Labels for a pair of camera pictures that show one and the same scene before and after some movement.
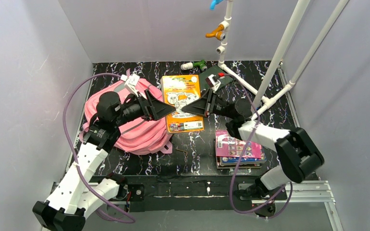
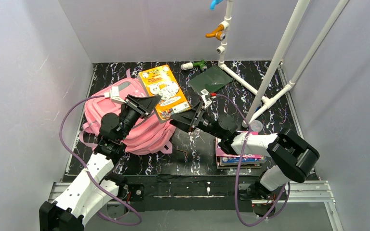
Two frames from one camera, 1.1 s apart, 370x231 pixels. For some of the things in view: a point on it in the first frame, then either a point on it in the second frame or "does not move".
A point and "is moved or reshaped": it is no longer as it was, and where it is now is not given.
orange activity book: [178, 91] is moved or reshaped
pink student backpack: [138, 136] is moved or reshaped
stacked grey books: [231, 162] does not move
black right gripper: [210, 104] → [194, 116]
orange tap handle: [218, 33] does not move
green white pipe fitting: [190, 65] does not move
